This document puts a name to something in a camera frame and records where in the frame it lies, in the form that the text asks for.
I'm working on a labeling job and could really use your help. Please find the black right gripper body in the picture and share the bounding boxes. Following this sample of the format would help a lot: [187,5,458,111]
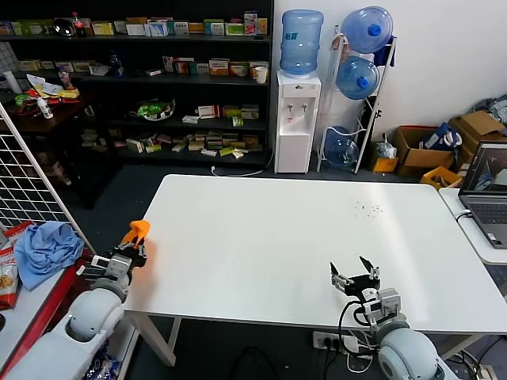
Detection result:
[343,273,381,298]

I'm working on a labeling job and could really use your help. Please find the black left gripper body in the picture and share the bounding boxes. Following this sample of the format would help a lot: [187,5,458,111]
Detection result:
[105,247,148,274]

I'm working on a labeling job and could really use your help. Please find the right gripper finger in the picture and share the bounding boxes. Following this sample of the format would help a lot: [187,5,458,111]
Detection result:
[330,261,355,292]
[359,256,381,281]

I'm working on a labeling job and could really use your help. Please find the orange t-shirt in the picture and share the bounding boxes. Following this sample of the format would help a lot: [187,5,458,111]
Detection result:
[121,219,156,270]

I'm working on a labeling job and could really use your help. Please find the grey blue clothes pile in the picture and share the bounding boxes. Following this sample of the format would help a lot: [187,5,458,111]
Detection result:
[473,94,507,124]

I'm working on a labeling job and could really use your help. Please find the white power strip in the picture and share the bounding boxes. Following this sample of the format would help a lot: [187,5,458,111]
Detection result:
[312,331,360,354]

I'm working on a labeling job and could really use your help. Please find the light blue cloth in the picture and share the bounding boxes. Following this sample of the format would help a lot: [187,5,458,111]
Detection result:
[14,221,86,292]

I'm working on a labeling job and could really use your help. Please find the small yellow box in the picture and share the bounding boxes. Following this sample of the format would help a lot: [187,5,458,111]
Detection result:
[374,156,399,173]

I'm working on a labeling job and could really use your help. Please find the red white snack pack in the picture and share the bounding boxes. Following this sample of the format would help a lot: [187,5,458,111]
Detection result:
[0,220,36,249]

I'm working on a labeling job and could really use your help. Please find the blue white package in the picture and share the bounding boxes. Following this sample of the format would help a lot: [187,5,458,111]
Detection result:
[85,348,120,380]

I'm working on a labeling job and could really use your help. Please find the red and white shelf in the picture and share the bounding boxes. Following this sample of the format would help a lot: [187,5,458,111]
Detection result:
[0,221,139,380]

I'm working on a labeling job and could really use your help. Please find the white metal jug rack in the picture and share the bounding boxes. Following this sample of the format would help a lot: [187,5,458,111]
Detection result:
[316,25,398,175]

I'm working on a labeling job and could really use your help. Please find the yellow plastic crate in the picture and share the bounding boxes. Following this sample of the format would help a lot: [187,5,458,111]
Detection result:
[419,165,463,189]

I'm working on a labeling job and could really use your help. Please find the orange snack bag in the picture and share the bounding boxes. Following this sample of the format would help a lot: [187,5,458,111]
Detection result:
[0,245,20,310]

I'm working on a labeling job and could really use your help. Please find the clear plastic bag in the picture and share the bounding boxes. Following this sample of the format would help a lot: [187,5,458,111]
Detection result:
[375,134,398,159]

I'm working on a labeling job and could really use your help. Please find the grey laptop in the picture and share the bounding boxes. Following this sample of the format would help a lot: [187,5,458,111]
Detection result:
[458,141,507,249]

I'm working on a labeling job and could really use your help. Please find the blue plastic water jug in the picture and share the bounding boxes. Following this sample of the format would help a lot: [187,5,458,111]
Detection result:
[335,55,380,101]
[323,126,360,167]
[280,9,325,78]
[341,5,395,55]

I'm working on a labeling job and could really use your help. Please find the open cardboard box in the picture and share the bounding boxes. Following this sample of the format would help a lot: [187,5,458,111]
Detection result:
[393,125,456,178]

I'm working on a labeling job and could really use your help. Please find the bowl of green fruit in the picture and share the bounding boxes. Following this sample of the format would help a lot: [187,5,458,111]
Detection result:
[129,98,177,122]

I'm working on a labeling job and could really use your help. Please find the dark wooden table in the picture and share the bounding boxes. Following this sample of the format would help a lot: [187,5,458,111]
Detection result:
[0,89,124,211]

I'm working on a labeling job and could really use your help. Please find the blue shopping bag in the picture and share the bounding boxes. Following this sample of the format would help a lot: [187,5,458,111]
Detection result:
[419,122,463,151]

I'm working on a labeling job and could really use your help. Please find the white water dispenser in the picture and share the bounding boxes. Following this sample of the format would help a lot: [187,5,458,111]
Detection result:
[275,70,322,174]

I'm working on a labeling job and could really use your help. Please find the black shelf unit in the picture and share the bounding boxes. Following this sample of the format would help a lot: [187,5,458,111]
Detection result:
[0,0,276,166]

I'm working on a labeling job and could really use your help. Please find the white plastic bottle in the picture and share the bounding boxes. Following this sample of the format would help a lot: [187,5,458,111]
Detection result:
[36,97,55,120]

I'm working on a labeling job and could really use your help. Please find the yellow snack bag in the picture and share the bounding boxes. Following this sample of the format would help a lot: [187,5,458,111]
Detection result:
[26,74,80,100]

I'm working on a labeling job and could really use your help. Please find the purple bottle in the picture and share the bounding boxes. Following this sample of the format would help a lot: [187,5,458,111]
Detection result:
[58,66,74,91]

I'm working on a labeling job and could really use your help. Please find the dark blue bottle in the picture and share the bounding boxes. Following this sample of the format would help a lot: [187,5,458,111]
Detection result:
[109,51,125,78]

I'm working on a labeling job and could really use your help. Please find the closed cardboard box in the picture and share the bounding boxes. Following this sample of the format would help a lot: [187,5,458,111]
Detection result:
[449,110,507,175]

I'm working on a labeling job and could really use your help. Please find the orange white medicine box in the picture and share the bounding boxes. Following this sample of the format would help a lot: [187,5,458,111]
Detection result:
[208,59,231,77]

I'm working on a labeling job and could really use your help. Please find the white cylinder container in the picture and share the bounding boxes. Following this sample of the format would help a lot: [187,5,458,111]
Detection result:
[2,70,19,95]

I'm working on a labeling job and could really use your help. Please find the blue white medicine box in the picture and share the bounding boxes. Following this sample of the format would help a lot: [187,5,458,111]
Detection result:
[144,21,170,37]

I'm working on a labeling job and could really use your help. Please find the cola bottle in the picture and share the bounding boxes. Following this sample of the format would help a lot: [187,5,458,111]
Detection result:
[72,11,88,40]

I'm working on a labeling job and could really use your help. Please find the black shiny helmet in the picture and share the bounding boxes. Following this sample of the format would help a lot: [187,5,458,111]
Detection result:
[53,18,74,39]

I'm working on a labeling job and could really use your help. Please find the pink white carton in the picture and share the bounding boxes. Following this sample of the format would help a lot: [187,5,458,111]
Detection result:
[244,11,259,37]

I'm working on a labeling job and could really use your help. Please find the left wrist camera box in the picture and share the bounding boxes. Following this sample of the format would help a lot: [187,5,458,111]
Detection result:
[90,255,132,283]

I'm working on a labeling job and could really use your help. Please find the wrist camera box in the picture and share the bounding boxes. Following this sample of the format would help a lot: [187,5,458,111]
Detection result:
[90,255,132,283]
[362,287,401,325]

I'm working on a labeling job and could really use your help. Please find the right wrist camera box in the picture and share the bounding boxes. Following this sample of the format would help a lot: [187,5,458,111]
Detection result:
[362,287,401,325]

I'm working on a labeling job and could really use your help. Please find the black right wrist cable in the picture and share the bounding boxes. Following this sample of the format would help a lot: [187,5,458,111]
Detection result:
[338,298,377,353]

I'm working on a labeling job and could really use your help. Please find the white power cables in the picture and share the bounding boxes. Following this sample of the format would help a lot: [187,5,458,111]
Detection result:
[346,332,381,373]

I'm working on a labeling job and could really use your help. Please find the white wire grid panel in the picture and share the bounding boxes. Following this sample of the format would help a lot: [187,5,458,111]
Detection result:
[0,101,114,284]

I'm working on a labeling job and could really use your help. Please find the black floor cable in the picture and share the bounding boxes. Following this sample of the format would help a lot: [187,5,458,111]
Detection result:
[233,347,278,380]

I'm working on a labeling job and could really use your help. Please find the white floor cable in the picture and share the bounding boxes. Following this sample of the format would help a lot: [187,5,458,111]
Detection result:
[211,148,276,178]

